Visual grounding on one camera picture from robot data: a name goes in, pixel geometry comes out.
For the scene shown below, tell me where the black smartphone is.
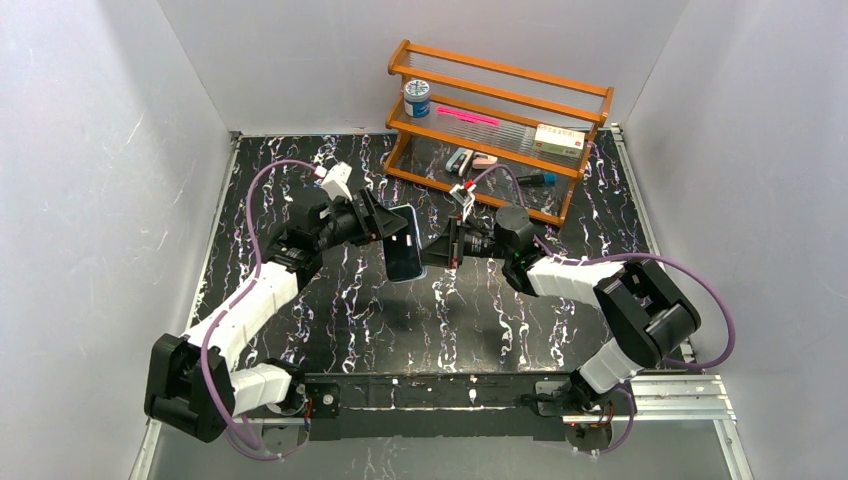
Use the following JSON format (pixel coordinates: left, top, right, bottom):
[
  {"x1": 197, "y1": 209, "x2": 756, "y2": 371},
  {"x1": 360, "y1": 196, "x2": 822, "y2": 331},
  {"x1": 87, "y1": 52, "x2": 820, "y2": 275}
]
[{"x1": 382, "y1": 204, "x2": 418, "y2": 283}]

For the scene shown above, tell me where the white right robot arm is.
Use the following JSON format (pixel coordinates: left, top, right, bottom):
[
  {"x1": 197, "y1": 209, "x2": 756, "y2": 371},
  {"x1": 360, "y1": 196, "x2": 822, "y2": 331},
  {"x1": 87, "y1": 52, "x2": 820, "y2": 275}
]
[{"x1": 420, "y1": 204, "x2": 701, "y2": 411}]

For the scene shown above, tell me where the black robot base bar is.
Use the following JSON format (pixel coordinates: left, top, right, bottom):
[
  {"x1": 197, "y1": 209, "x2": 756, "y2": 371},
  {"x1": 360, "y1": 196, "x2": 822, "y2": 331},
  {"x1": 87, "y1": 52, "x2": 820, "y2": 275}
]
[{"x1": 304, "y1": 372, "x2": 598, "y2": 441}]

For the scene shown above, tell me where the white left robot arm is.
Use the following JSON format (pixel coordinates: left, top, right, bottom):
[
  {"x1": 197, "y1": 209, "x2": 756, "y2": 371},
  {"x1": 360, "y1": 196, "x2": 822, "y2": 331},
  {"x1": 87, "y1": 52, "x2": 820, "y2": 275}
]
[{"x1": 143, "y1": 187, "x2": 410, "y2": 443}]

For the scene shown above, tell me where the black and blue marker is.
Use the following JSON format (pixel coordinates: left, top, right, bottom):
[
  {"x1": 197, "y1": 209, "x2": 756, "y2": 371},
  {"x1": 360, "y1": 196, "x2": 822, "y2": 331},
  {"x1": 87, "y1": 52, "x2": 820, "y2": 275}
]
[{"x1": 517, "y1": 173, "x2": 557, "y2": 187}]

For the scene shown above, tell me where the orange wooden shelf rack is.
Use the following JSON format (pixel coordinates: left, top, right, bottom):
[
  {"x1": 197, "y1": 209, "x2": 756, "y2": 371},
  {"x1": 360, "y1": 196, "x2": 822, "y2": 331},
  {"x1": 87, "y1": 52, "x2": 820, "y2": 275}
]
[{"x1": 384, "y1": 40, "x2": 614, "y2": 226}]

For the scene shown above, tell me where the blue jar with lid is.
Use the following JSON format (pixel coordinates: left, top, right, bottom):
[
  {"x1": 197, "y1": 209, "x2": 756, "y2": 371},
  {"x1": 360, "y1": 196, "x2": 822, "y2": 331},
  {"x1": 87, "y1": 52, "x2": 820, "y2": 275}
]
[{"x1": 403, "y1": 79, "x2": 431, "y2": 118}]

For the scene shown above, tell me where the green and white box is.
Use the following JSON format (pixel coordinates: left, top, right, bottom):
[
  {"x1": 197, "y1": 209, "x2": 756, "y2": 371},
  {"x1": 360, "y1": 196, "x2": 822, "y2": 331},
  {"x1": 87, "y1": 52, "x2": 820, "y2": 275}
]
[{"x1": 531, "y1": 124, "x2": 586, "y2": 158}]

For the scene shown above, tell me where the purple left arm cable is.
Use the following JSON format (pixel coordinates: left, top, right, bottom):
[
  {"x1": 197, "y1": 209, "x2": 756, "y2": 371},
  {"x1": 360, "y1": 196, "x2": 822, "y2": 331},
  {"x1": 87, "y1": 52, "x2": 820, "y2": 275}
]
[{"x1": 198, "y1": 159, "x2": 333, "y2": 462}]

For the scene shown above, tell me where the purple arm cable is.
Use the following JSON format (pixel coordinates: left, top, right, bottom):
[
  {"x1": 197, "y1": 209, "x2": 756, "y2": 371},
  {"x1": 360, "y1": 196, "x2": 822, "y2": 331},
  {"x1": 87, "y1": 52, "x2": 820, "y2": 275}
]
[
  {"x1": 468, "y1": 163, "x2": 737, "y2": 457},
  {"x1": 198, "y1": 159, "x2": 333, "y2": 462}
]

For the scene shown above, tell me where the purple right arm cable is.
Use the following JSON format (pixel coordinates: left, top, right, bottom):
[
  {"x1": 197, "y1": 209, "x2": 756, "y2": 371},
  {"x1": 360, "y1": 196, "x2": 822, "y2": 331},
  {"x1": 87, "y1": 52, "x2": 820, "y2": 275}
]
[{"x1": 468, "y1": 163, "x2": 737, "y2": 457}]

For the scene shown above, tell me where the metal rail at wall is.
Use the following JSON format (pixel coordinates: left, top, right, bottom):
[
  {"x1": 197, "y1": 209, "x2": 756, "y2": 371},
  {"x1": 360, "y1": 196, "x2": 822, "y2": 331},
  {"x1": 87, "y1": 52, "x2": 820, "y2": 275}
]
[{"x1": 608, "y1": 122, "x2": 757, "y2": 480}]

